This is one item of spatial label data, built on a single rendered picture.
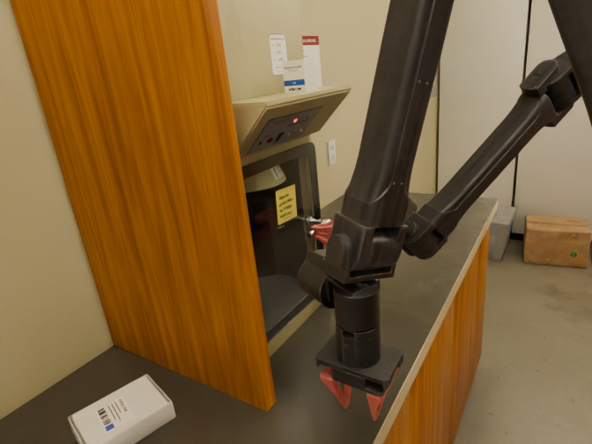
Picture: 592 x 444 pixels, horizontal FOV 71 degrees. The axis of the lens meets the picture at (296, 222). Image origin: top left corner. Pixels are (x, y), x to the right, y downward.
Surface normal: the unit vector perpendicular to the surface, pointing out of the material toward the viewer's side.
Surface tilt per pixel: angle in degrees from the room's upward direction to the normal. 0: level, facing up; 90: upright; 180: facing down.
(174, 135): 90
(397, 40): 77
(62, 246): 90
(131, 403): 0
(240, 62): 90
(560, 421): 0
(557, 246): 90
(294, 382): 0
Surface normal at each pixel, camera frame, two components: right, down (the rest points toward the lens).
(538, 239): -0.48, 0.33
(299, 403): -0.10, -0.94
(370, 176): -0.80, -0.07
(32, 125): 0.84, 0.11
